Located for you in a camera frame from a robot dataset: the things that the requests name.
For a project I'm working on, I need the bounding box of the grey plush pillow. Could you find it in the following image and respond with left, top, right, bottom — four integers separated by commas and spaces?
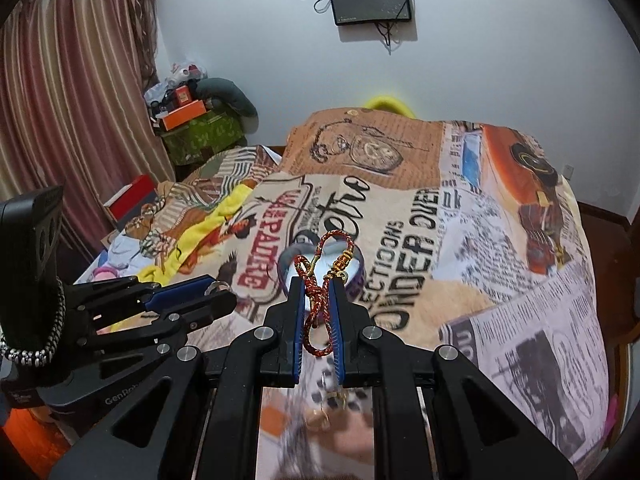
196, 78, 257, 117

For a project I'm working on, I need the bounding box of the printed newspaper pattern bedspread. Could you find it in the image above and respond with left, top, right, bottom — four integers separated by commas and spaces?
85, 108, 608, 478

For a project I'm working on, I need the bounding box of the gold ring pair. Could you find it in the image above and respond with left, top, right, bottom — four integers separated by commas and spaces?
304, 393, 352, 434

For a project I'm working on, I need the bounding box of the silver chain bracelet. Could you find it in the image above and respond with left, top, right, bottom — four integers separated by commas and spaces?
0, 278, 68, 366

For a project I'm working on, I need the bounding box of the red gold braided bracelet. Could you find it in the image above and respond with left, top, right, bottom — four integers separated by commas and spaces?
293, 228, 356, 360

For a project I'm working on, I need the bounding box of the striped red curtain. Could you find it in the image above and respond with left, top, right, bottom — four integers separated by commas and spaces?
1, 0, 174, 261

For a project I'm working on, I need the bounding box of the orange box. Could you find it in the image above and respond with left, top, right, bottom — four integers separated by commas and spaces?
160, 100, 206, 131

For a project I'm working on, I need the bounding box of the green patterned cloth pile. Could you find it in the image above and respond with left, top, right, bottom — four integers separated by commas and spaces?
160, 110, 244, 166

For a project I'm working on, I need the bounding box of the yellow plastic chair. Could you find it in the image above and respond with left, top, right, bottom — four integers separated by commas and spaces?
363, 94, 416, 119

